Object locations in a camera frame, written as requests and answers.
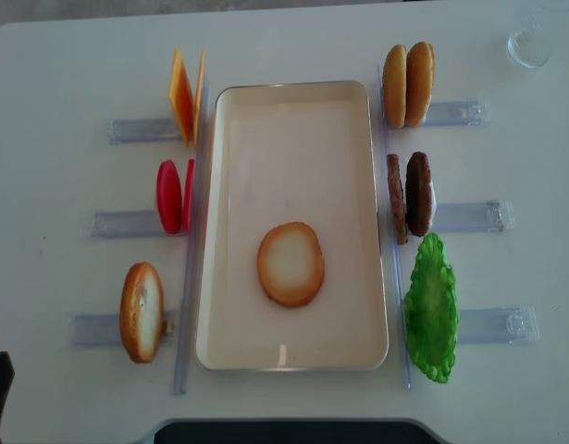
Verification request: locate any clear right long rail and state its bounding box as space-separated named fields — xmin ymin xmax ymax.
xmin=377 ymin=64 xmax=412 ymax=390

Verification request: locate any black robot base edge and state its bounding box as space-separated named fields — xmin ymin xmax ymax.
xmin=154 ymin=420 xmax=439 ymax=443

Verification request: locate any orange cheese slice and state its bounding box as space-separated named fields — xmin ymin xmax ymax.
xmin=192 ymin=49 xmax=205 ymax=148
xmin=168 ymin=47 xmax=193 ymax=147

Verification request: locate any right orange cheese slice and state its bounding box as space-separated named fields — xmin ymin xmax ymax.
xmin=192 ymin=49 xmax=205 ymax=148

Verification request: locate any right golden bun half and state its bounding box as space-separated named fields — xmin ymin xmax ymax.
xmin=405 ymin=42 xmax=435 ymax=128

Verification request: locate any clear left long rail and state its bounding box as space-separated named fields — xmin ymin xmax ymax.
xmin=173 ymin=75 xmax=213 ymax=395

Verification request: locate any cream rectangular metal tray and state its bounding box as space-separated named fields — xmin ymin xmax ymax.
xmin=195 ymin=80 xmax=389 ymax=371

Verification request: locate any upright bread slice left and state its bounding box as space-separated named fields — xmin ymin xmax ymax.
xmin=119 ymin=262 xmax=164 ymax=364

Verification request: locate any round toasted bread slice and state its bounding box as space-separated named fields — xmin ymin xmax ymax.
xmin=256 ymin=222 xmax=325 ymax=308

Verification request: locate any clear lettuce holder strip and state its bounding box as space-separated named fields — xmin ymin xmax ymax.
xmin=457 ymin=304 xmax=540 ymax=344

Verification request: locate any clear bread holder strip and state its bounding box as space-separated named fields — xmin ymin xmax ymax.
xmin=64 ymin=309 xmax=179 ymax=349

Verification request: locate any clear bun holder strip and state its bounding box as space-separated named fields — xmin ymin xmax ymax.
xmin=420 ymin=100 xmax=490 ymax=127

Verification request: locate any green lettuce leaf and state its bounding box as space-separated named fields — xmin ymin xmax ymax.
xmin=403 ymin=232 xmax=459 ymax=384

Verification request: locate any right dark meat patty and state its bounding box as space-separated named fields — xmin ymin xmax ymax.
xmin=405 ymin=152 xmax=434 ymax=237

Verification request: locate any left golden bun half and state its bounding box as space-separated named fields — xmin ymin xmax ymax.
xmin=382 ymin=44 xmax=407 ymax=129

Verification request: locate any clear long rail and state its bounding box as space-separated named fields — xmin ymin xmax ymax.
xmin=377 ymin=64 xmax=412 ymax=390
xmin=173 ymin=75 xmax=213 ymax=395

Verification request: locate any golden bun half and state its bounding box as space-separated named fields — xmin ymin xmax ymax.
xmin=382 ymin=44 xmax=407 ymax=129
xmin=405 ymin=42 xmax=435 ymax=128

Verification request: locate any left orange cheese slice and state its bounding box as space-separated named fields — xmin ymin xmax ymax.
xmin=168 ymin=47 xmax=193 ymax=147

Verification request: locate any right red tomato slice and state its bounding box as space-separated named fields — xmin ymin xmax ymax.
xmin=182 ymin=159 xmax=195 ymax=233

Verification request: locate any clear drinking glass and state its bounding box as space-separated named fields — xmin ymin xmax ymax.
xmin=506 ymin=1 xmax=569 ymax=69

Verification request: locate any clear tomato holder strip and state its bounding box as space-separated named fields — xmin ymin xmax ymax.
xmin=80 ymin=210 xmax=165 ymax=240

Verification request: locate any clear cheese holder strip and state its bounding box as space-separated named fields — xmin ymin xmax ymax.
xmin=106 ymin=118 xmax=181 ymax=144

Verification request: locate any clear patty holder strip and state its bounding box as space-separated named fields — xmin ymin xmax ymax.
xmin=431 ymin=200 xmax=515 ymax=233

